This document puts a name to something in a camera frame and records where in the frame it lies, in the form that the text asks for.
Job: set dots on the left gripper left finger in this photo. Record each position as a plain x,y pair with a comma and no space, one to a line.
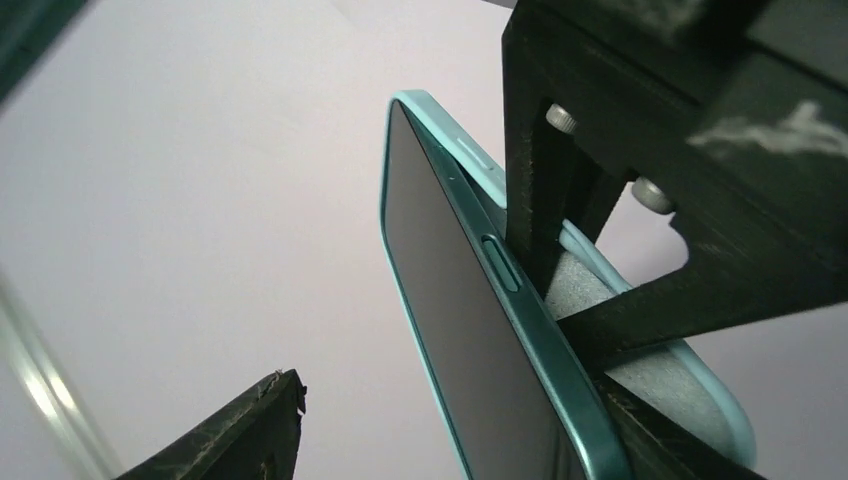
254,436

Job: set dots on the blue-green smartphone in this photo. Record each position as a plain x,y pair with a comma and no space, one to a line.
516,400

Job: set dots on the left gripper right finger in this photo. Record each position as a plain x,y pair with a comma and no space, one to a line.
657,447

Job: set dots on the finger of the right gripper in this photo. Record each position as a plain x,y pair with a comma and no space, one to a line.
549,178

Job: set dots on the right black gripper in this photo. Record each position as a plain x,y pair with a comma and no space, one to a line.
737,112

